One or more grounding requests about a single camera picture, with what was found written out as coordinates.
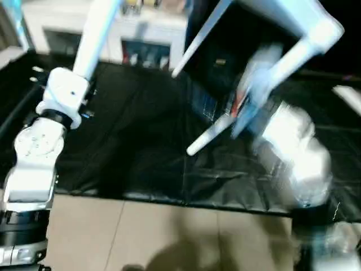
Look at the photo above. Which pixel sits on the white plastic table leg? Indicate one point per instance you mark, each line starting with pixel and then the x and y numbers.
pixel 225 124
pixel 96 39
pixel 200 42

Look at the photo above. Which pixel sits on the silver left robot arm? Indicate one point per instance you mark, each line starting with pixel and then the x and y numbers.
pixel 34 164

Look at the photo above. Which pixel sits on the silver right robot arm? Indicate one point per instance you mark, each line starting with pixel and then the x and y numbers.
pixel 299 164

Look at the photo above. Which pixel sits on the black work mat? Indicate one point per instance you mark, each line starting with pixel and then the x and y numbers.
pixel 141 141

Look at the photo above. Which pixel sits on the white cabinet with glass doors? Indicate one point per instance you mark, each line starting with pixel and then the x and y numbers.
pixel 146 34

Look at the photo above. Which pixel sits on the light blue plastic bottle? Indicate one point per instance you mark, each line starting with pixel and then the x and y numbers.
pixel 14 22

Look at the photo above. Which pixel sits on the beige plush toy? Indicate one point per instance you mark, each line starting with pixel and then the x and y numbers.
pixel 174 4

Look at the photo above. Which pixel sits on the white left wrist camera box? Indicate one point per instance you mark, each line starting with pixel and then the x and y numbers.
pixel 65 96

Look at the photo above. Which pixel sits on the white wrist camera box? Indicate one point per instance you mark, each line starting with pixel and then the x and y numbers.
pixel 259 73
pixel 65 96

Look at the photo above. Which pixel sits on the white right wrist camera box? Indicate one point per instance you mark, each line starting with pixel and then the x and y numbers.
pixel 259 73

